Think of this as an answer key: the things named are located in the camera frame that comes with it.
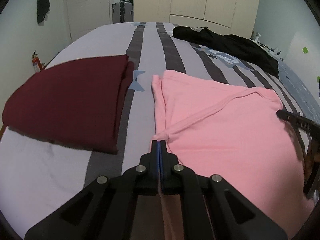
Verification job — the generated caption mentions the pink t-shirt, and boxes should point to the pink t-shirt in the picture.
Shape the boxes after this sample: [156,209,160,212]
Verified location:
[152,70,314,238]

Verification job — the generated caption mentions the striped grey bed sheet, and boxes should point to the striped grey bed sheet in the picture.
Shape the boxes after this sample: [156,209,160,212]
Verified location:
[1,22,319,239]

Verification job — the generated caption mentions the white side table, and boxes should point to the white side table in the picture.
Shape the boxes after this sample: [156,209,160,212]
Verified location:
[250,31,284,61]

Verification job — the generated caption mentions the black garment on bed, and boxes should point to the black garment on bed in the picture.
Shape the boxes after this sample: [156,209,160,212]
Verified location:
[172,26,279,77]

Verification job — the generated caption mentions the dark red folded garment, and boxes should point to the dark red folded garment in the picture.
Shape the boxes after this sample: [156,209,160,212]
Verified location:
[2,55,134,153]

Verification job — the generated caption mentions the cream wardrobe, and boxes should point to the cream wardrobe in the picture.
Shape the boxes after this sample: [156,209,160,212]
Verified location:
[133,0,259,38]

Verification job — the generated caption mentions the red fire extinguisher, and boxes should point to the red fire extinguisher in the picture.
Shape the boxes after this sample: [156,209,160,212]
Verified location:
[31,51,46,73]

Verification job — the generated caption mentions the grey suitcase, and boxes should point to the grey suitcase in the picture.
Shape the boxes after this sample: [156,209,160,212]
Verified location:
[112,0,133,24]

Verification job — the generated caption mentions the white door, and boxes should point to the white door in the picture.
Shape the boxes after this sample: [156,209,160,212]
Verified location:
[66,0,111,42]

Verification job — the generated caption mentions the black garment hanging on wall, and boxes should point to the black garment hanging on wall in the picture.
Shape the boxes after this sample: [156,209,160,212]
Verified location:
[37,0,50,24]

